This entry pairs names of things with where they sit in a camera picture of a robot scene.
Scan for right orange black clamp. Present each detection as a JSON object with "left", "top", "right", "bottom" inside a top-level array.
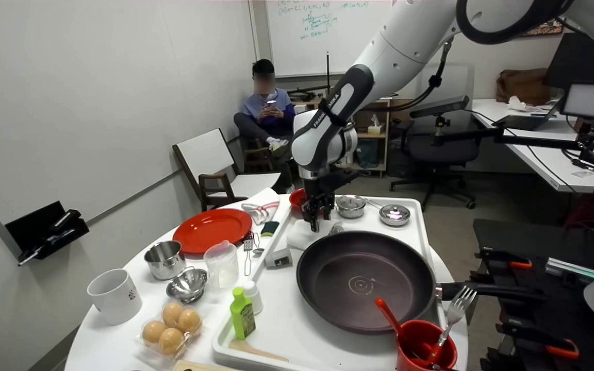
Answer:
[{"left": 496, "top": 319, "right": 579, "bottom": 361}]

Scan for green small bottle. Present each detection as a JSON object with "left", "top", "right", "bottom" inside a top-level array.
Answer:
[{"left": 228, "top": 286, "right": 256, "bottom": 339}]

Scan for black wall holder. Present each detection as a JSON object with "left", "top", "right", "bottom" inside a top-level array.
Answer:
[{"left": 5, "top": 202, "right": 89, "bottom": 266}]

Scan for red spatula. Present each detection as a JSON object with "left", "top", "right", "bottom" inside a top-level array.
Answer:
[{"left": 376, "top": 297, "right": 417, "bottom": 357}]

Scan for brown eggs in carton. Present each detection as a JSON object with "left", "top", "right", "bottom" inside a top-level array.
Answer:
[{"left": 137, "top": 301, "right": 202, "bottom": 364}]

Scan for black office chair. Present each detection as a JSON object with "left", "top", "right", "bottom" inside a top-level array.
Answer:
[{"left": 389, "top": 94, "right": 481, "bottom": 210}]

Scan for small steel lid dish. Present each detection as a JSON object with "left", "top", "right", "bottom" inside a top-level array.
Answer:
[{"left": 335, "top": 195, "right": 364, "bottom": 218}]

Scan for white mug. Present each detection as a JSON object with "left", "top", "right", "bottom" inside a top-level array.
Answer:
[{"left": 86, "top": 268, "right": 143, "bottom": 323}]

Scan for white towel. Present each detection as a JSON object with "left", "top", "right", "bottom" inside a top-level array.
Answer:
[{"left": 286, "top": 218, "right": 342, "bottom": 249}]

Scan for white wooden chair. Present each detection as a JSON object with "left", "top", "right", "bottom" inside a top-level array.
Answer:
[{"left": 173, "top": 127, "right": 279, "bottom": 210}]

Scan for clear plastic cup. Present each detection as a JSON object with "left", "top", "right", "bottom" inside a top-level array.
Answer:
[{"left": 204, "top": 241, "right": 239, "bottom": 290}]

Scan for red plate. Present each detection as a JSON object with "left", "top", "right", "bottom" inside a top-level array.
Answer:
[{"left": 173, "top": 208, "right": 252, "bottom": 256}]

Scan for left orange black clamp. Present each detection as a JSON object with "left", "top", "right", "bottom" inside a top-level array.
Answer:
[{"left": 478, "top": 248, "right": 532, "bottom": 270}]

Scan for whiteboard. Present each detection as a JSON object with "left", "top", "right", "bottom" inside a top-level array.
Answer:
[{"left": 265, "top": 0, "right": 394, "bottom": 76}]

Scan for orange black clamp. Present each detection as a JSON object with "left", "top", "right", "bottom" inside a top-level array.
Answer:
[
  {"left": 496, "top": 319, "right": 579, "bottom": 361},
  {"left": 478, "top": 248, "right": 532, "bottom": 270}
]

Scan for silver fork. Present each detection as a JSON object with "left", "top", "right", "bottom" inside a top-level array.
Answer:
[{"left": 444, "top": 285, "right": 477, "bottom": 328}]

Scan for red bowl of beans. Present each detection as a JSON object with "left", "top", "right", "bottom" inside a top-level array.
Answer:
[{"left": 288, "top": 188, "right": 306, "bottom": 216}]

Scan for round steel tin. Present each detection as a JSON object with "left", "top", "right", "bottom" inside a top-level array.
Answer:
[{"left": 379, "top": 203, "right": 410, "bottom": 226}]

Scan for red utensil cup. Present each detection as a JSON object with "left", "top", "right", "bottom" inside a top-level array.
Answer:
[{"left": 396, "top": 319, "right": 458, "bottom": 371}]

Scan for tilted small steel bowl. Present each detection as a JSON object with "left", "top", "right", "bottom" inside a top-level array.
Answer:
[{"left": 165, "top": 268, "right": 209, "bottom": 305}]

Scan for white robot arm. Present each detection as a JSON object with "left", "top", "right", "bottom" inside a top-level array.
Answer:
[{"left": 291, "top": 0, "right": 594, "bottom": 229}]

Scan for white tray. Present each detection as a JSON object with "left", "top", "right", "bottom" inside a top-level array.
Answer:
[{"left": 213, "top": 198, "right": 445, "bottom": 371}]

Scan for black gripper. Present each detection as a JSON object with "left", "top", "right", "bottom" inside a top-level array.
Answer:
[{"left": 300, "top": 177, "right": 333, "bottom": 231}]

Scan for dark nonstick frying pan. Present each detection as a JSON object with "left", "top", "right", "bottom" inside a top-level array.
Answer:
[{"left": 295, "top": 229, "right": 540, "bottom": 335}]

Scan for seated person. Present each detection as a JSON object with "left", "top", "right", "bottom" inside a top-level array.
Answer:
[{"left": 232, "top": 58, "right": 295, "bottom": 150}]

